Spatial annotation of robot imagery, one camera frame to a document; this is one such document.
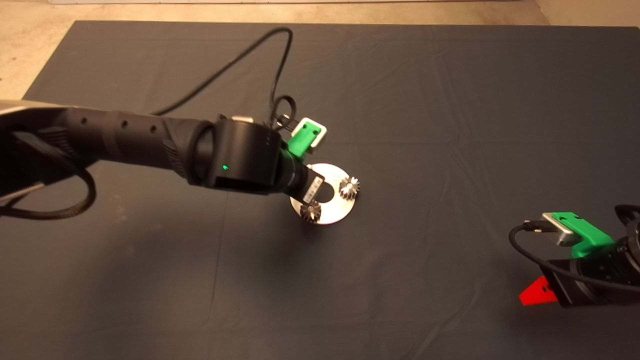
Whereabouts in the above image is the round metal carrier plate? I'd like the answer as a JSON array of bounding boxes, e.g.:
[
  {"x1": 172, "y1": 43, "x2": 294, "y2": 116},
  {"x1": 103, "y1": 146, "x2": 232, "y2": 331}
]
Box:
[{"x1": 290, "y1": 162, "x2": 358, "y2": 225}]

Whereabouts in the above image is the green left camera mount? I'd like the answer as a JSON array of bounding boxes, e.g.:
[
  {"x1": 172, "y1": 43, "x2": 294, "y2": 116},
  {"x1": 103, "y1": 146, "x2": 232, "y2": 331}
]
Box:
[{"x1": 286, "y1": 122, "x2": 322, "y2": 160}]

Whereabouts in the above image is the green right camera mount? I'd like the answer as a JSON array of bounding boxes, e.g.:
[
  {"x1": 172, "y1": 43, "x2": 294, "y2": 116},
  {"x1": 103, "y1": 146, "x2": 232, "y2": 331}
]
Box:
[{"x1": 555, "y1": 212, "x2": 615, "y2": 259}]

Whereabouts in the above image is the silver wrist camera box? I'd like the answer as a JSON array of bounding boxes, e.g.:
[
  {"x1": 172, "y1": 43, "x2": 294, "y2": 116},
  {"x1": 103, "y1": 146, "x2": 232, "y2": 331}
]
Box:
[
  {"x1": 292, "y1": 117, "x2": 328, "y2": 151},
  {"x1": 542, "y1": 212, "x2": 581, "y2": 247}
]

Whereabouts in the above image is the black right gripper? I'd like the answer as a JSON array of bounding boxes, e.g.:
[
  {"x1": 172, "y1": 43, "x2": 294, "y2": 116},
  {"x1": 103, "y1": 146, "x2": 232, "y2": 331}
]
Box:
[{"x1": 519, "y1": 240, "x2": 636, "y2": 308}]

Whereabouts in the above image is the dark grey table cloth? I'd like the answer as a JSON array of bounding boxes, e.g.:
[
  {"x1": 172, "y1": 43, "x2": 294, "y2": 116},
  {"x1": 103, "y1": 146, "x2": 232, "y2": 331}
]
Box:
[{"x1": 0, "y1": 20, "x2": 640, "y2": 360}]

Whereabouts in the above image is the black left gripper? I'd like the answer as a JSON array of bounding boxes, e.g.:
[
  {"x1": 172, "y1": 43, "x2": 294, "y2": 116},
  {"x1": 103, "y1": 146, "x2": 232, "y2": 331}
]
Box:
[{"x1": 277, "y1": 150, "x2": 326, "y2": 203}]

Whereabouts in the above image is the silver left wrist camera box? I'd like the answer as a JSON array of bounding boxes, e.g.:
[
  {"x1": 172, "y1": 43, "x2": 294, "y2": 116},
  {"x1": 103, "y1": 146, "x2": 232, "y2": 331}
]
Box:
[{"x1": 292, "y1": 117, "x2": 328, "y2": 151}]

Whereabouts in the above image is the small steel planetary gear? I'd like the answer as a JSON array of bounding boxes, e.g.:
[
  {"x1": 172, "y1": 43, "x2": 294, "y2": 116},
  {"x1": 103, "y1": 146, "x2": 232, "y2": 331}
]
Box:
[
  {"x1": 339, "y1": 176, "x2": 361, "y2": 200},
  {"x1": 300, "y1": 200, "x2": 322, "y2": 224}
]

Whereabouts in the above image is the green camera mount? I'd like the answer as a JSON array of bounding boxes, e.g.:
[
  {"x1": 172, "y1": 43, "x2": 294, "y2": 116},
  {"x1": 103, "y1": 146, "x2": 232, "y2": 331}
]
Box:
[
  {"x1": 286, "y1": 122, "x2": 322, "y2": 160},
  {"x1": 555, "y1": 212, "x2": 615, "y2": 259}
]

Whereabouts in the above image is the black left camera cable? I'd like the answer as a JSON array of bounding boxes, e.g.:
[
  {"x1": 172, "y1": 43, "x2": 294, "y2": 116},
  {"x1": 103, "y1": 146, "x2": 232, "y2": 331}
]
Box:
[{"x1": 152, "y1": 26, "x2": 297, "y2": 132}]

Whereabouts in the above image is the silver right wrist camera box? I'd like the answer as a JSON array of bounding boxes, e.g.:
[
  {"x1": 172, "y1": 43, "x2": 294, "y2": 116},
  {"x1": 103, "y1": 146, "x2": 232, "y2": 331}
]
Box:
[{"x1": 542, "y1": 212, "x2": 581, "y2": 247}]

